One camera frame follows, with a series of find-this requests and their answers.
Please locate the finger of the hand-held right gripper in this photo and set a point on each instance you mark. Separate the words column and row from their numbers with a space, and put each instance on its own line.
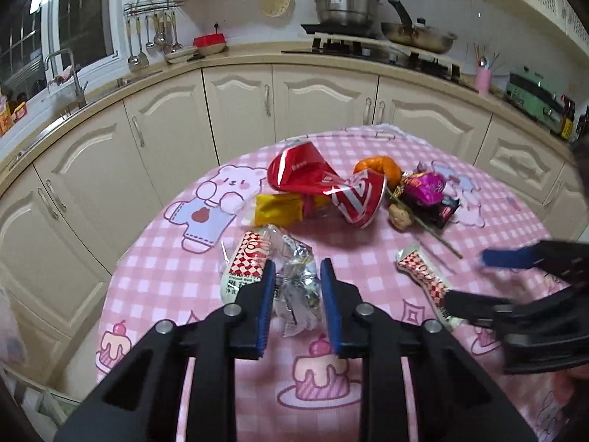
column 506, row 258
column 474, row 306

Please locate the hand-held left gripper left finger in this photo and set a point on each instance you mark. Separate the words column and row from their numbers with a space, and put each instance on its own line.
column 266, row 308

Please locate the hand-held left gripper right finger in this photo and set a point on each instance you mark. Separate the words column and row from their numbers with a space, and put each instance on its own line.
column 332, row 313

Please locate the silver foil wrapper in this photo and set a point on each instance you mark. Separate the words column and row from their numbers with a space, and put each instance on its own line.
column 297, row 281

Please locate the red checkered snack wrapper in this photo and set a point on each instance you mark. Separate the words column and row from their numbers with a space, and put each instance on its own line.
column 246, row 262
column 423, row 278

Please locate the brown cookie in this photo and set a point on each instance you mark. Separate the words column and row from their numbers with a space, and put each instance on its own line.
column 398, row 218

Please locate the thin brown twig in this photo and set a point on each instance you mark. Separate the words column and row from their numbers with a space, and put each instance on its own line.
column 437, row 237

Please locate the dark snack wrapper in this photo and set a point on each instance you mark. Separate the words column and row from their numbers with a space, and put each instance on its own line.
column 442, row 212

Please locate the pink checked printed tablecloth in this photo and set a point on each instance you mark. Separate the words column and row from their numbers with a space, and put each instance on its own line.
column 184, row 276

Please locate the yellow snack wrapper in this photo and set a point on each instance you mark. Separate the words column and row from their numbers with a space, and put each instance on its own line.
column 278, row 209

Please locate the magenta candy wrapper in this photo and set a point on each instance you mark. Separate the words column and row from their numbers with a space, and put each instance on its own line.
column 425, row 188

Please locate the red white striped snack bag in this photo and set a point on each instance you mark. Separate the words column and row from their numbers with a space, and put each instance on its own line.
column 359, row 198

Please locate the crumpled red snack bag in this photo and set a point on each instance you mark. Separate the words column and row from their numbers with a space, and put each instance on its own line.
column 299, row 168

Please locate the dark sauce bottle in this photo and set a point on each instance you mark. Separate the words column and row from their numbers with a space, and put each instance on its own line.
column 567, row 119
column 582, row 128

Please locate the green countertop appliance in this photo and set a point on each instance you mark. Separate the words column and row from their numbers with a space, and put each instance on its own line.
column 529, row 96

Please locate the pink utensil holder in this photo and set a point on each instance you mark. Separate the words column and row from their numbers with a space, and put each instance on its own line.
column 483, row 80

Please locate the row of cream cabinet doors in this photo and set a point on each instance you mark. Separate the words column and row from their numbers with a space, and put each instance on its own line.
column 239, row 110

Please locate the black gas stove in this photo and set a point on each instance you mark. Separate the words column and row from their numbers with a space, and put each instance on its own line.
column 368, row 48

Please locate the beige kitchen countertop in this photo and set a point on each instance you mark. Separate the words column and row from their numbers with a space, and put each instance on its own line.
column 248, row 57

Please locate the white plate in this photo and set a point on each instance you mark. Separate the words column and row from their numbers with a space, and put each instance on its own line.
column 179, row 54

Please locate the red lidded bowl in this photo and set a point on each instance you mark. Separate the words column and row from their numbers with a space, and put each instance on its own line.
column 210, row 42

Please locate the metal kitchen faucet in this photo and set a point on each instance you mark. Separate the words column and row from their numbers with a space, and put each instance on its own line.
column 76, row 80

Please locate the set of hanging metal utensils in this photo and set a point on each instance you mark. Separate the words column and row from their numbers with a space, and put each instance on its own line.
column 149, row 32

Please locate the round yellow strainer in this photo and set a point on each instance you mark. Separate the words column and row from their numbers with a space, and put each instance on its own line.
column 277, row 2

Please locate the pink rag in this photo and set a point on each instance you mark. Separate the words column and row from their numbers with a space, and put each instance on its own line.
column 62, row 76

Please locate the small orange box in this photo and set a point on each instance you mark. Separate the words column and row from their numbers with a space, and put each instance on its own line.
column 19, row 111

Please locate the tall orange box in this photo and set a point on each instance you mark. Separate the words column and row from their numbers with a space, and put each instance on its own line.
column 4, row 117

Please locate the dark kitchen window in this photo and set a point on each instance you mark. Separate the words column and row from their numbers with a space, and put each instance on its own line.
column 73, row 14

